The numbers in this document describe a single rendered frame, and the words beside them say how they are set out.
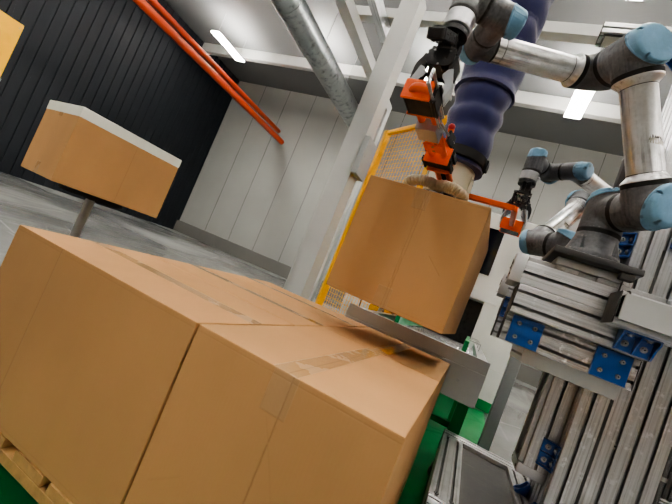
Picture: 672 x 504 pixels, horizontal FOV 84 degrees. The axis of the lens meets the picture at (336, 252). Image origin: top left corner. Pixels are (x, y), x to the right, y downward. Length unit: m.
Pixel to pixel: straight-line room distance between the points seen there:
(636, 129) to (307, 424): 1.11
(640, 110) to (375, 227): 0.77
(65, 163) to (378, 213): 1.65
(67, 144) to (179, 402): 1.78
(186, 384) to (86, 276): 0.35
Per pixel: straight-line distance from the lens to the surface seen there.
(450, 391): 1.84
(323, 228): 2.78
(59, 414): 0.97
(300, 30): 8.36
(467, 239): 1.16
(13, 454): 1.10
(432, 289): 1.15
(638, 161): 1.30
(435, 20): 4.14
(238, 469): 0.70
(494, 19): 1.18
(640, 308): 1.20
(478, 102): 1.59
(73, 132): 2.33
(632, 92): 1.33
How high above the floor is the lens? 0.72
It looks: 3 degrees up
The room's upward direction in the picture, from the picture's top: 22 degrees clockwise
